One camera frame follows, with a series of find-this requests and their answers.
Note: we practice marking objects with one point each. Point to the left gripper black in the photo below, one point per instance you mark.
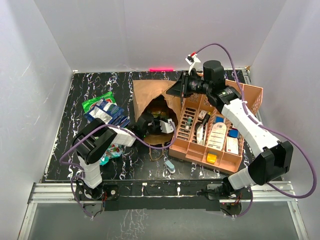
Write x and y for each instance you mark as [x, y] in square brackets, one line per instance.
[157, 120]

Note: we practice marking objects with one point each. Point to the white red box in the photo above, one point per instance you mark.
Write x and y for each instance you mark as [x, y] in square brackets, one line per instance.
[232, 145]

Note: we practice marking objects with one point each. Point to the green cassava chips bag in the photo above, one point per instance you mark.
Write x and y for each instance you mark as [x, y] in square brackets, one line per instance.
[90, 103]

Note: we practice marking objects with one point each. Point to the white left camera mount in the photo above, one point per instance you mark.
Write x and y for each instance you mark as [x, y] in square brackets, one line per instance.
[167, 126]

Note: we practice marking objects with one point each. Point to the orange plastic organizer tray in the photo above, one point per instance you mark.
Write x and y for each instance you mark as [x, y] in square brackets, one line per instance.
[204, 135]

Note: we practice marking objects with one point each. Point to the yellow block in tray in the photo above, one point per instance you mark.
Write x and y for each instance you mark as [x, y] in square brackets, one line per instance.
[211, 158]

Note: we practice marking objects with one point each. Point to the dark green snack packet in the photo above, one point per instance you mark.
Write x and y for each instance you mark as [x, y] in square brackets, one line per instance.
[159, 112]

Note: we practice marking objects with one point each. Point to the white label card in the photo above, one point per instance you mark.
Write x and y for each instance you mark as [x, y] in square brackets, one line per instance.
[217, 135]

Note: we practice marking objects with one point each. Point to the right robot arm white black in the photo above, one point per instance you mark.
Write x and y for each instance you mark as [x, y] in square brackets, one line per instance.
[272, 156]

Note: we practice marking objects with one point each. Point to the black marker pen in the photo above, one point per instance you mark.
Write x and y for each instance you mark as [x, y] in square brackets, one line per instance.
[206, 118]

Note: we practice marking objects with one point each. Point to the teal snack packet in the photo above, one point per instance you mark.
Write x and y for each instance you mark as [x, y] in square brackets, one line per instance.
[113, 152]

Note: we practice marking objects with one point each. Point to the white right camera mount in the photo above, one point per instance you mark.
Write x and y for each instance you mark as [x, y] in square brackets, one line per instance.
[193, 61]

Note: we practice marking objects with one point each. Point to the blue square box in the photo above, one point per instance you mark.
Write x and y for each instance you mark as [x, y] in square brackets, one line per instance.
[233, 133]

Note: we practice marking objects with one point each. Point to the aluminium front rail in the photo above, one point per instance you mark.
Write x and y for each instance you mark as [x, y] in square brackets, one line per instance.
[170, 210]

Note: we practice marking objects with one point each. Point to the brown paper bag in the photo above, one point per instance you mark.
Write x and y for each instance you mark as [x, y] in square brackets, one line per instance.
[151, 93]

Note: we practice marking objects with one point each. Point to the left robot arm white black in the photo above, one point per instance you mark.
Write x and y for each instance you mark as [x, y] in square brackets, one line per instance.
[92, 142]

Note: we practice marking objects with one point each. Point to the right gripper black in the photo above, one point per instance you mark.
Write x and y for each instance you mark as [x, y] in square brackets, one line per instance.
[180, 88]

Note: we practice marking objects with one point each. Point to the small blue white stapler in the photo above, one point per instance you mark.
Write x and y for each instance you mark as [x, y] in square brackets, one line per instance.
[170, 166]

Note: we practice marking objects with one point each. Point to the blue salt vinegar chips bag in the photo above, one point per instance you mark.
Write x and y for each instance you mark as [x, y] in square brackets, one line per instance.
[120, 120]

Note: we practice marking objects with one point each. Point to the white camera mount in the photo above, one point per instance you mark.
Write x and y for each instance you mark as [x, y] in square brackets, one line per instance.
[193, 61]
[167, 126]

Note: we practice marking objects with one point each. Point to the white green tube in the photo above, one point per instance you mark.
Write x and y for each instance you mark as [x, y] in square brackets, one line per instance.
[188, 123]

